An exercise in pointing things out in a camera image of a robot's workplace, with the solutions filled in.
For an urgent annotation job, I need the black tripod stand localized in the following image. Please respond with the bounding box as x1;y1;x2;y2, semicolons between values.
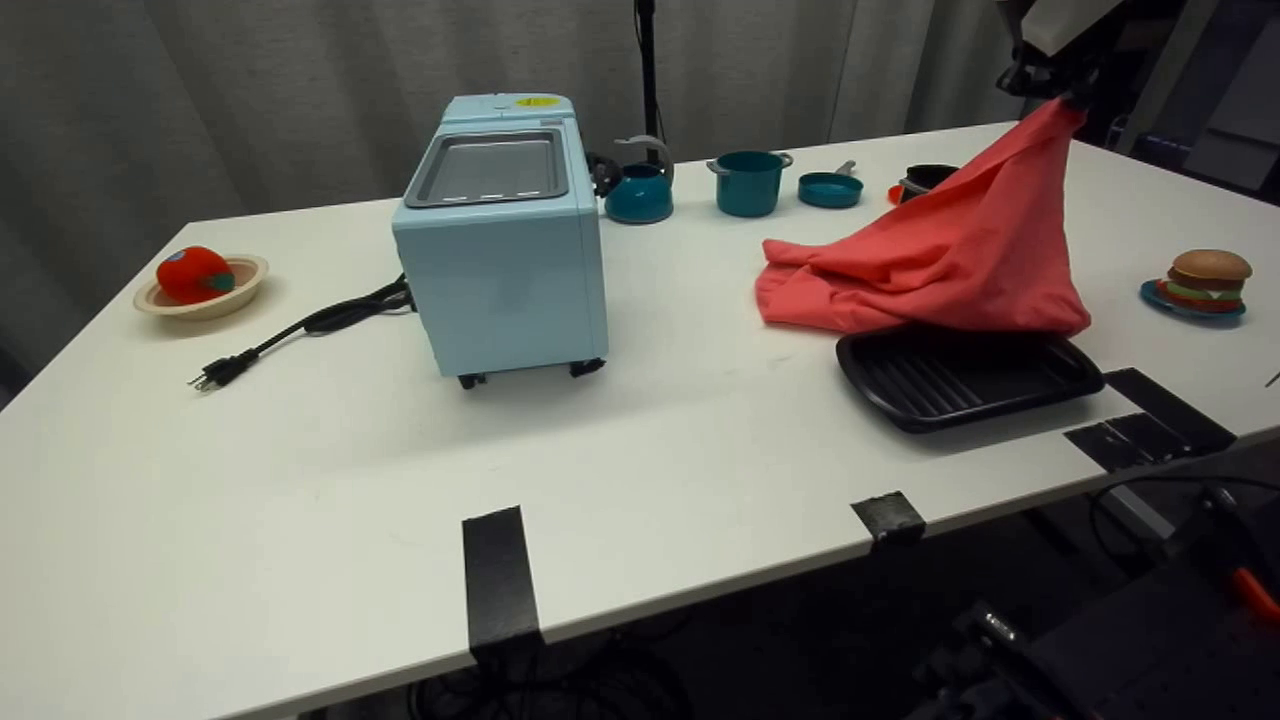
627;0;667;141

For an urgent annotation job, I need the toy burger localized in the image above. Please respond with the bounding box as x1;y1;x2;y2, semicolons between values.
1155;246;1258;319

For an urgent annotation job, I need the light blue toaster oven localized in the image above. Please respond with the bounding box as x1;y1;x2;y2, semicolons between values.
389;87;611;392

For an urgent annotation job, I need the black grill tray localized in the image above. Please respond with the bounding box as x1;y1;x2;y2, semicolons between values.
833;330;1110;436

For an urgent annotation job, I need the red printed t-shirt cloth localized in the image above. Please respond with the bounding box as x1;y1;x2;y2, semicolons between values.
753;94;1096;339

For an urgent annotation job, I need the teal toy kettle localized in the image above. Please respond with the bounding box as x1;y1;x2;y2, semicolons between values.
590;133;681;228

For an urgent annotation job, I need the black oven power cord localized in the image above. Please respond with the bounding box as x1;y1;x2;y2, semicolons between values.
189;273;416;395

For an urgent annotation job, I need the teal toy pot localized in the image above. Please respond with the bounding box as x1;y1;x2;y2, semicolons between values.
704;149;796;219

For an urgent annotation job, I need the black tape strip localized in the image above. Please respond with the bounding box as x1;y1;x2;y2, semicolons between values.
460;504;549;651
847;489;929;546
1064;411;1179;478
1103;370;1240;458

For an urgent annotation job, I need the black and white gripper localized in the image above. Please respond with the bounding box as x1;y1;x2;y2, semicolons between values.
1001;0;1125;103

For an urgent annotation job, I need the small blue plate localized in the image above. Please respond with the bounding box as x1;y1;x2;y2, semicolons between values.
1138;277;1253;330

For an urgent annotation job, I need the teal toy frying pan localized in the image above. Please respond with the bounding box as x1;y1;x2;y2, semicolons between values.
796;157;869;211

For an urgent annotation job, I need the red toy tomato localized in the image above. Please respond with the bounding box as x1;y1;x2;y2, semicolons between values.
151;246;241;309

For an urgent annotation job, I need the black toy pot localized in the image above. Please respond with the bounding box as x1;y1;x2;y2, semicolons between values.
886;159;964;208

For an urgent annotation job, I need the plate with red food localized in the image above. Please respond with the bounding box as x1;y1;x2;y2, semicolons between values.
128;252;271;326

